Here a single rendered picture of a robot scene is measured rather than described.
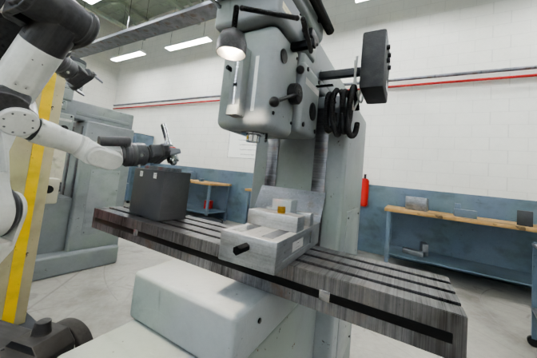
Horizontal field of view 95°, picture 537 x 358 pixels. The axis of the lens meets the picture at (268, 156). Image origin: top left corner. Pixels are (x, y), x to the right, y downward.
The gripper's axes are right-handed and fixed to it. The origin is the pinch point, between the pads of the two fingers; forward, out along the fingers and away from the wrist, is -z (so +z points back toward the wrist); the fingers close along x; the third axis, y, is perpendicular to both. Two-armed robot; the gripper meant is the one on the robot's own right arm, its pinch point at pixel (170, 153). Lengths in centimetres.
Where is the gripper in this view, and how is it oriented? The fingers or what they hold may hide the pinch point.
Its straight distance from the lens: 111.1
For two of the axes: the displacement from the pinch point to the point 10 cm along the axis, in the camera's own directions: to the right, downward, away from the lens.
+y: 3.0, 9.3, -2.1
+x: -7.1, 3.7, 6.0
